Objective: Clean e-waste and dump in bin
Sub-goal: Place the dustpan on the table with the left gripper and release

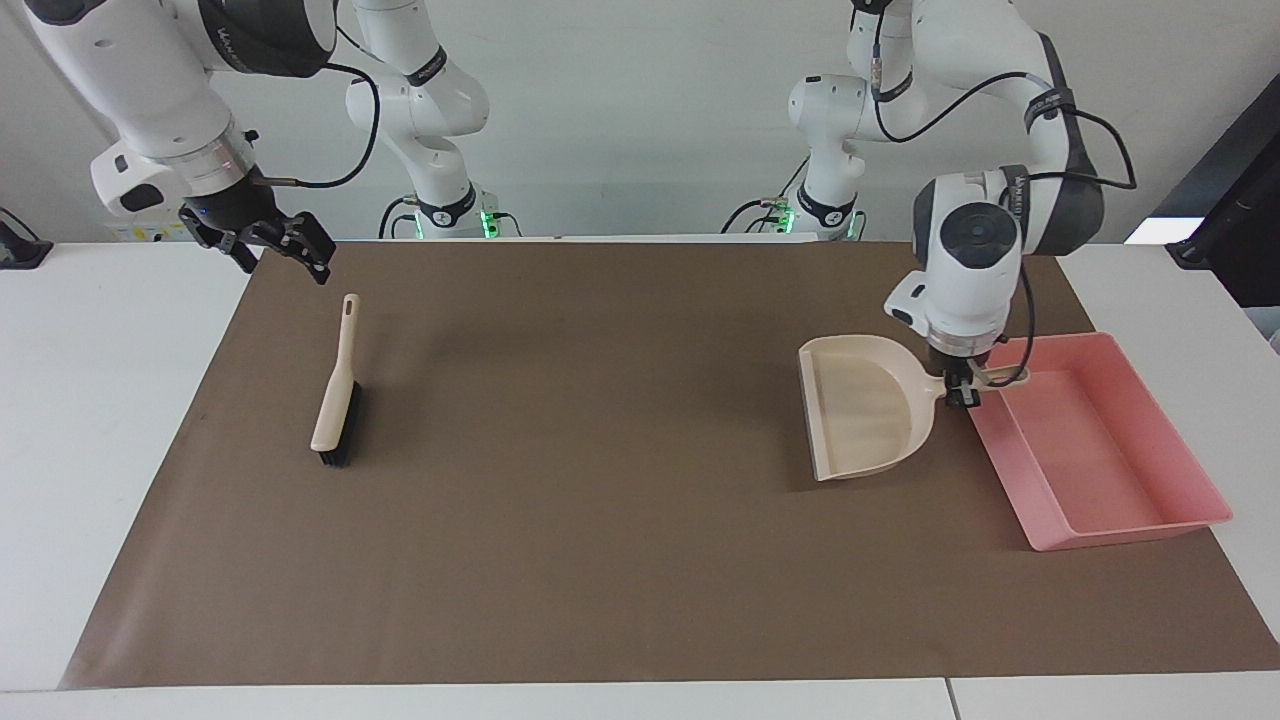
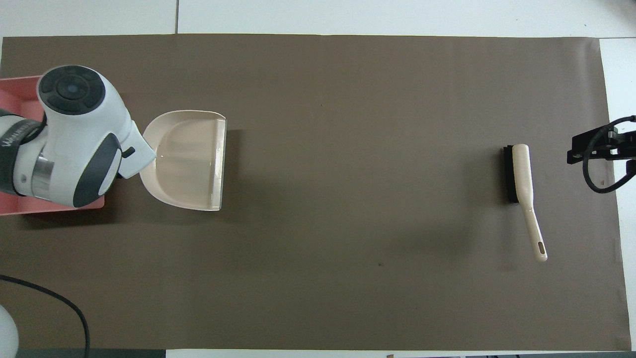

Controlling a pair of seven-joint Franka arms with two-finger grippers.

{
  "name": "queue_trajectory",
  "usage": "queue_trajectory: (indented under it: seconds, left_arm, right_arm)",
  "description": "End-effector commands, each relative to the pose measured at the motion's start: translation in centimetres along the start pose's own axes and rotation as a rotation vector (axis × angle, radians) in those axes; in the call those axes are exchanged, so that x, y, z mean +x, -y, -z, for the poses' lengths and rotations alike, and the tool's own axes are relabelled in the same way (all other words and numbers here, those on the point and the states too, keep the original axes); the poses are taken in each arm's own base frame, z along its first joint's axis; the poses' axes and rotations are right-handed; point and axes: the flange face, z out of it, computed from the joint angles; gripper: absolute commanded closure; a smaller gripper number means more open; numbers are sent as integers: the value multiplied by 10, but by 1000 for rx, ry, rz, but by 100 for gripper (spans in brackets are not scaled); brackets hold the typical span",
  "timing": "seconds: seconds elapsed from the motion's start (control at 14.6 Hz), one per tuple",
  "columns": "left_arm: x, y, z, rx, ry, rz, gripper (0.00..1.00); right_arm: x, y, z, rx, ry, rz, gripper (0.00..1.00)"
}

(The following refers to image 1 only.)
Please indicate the pink plastic tray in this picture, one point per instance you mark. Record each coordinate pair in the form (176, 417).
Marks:
(1090, 450)

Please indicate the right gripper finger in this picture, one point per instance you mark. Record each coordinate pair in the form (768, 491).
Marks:
(305, 240)
(236, 250)

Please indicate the beige plastic dustpan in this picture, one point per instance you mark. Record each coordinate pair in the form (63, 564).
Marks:
(865, 410)

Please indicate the beige hand brush black bristles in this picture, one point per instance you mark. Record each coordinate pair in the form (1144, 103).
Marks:
(335, 400)

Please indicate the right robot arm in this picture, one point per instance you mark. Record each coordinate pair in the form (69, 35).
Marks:
(150, 90)

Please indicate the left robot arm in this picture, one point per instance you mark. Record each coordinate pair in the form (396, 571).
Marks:
(975, 260)

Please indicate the black stand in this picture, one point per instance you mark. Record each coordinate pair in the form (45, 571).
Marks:
(20, 248)
(1235, 210)

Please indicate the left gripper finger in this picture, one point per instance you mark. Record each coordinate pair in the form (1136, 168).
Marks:
(952, 382)
(974, 396)

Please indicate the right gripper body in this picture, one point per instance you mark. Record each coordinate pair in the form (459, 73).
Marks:
(235, 208)

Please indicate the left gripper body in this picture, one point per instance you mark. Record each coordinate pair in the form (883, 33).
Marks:
(958, 348)

